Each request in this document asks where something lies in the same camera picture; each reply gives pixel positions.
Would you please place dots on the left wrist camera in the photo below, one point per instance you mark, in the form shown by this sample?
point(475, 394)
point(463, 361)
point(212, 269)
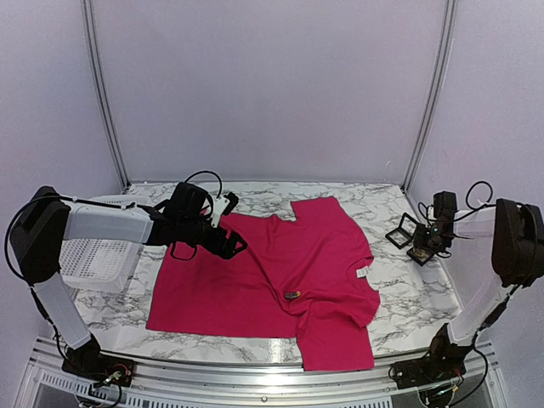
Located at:
point(222, 206)

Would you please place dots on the aluminium front rail base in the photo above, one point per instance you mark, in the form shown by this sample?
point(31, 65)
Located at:
point(171, 383)

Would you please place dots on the right aluminium frame post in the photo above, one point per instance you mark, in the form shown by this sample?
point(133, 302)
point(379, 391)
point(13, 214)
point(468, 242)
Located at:
point(440, 67)

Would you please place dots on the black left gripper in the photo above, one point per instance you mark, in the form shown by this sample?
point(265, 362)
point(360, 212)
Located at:
point(227, 252)

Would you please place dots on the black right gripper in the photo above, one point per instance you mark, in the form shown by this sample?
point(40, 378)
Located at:
point(419, 243)

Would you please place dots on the left aluminium frame post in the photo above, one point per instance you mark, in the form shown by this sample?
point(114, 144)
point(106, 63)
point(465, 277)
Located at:
point(106, 115)

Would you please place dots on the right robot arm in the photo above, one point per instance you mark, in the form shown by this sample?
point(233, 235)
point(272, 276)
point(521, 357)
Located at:
point(514, 231)

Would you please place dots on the white plastic perforated basket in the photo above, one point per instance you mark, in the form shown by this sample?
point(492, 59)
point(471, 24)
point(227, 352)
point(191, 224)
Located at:
point(98, 265)

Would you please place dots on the magenta t-shirt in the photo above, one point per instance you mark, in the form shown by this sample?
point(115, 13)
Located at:
point(322, 252)

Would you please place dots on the black hexagonal brooch display case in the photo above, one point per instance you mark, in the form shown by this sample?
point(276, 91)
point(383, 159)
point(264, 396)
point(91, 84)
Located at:
point(401, 236)

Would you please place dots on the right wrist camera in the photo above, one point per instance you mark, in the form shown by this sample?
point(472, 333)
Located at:
point(444, 208)

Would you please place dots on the round silver blue brooch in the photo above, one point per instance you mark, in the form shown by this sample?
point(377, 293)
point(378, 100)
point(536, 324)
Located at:
point(290, 296)

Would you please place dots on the aluminium frame post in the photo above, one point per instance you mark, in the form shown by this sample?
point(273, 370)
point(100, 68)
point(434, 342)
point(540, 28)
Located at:
point(106, 115)
point(440, 67)

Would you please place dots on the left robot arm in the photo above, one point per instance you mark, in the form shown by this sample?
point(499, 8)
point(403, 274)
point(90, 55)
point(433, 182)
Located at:
point(56, 241)

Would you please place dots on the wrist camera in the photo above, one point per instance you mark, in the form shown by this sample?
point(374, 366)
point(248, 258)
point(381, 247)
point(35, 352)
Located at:
point(222, 206)
point(444, 208)

